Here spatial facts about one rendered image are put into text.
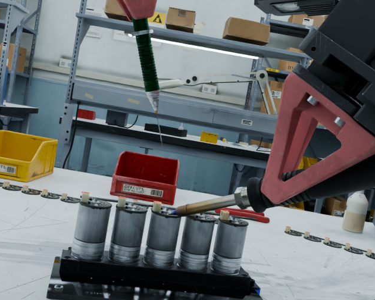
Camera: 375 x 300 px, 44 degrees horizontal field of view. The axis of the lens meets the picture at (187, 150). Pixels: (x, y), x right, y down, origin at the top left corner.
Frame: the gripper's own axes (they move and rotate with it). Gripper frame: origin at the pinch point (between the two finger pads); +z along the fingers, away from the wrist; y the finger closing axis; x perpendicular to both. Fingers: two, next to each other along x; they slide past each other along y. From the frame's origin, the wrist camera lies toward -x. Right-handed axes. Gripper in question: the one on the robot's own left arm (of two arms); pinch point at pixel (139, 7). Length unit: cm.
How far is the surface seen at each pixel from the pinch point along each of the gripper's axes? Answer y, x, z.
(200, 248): -1.4, -1.1, 18.7
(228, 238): -1.6, -3.4, 18.5
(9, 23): 260, 7, -28
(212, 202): -3.9, -1.7, 14.4
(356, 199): 25, -37, 31
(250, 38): 213, -122, 3
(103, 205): 0.4, 5.4, 13.7
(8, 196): 27.3, 13.6, 17.7
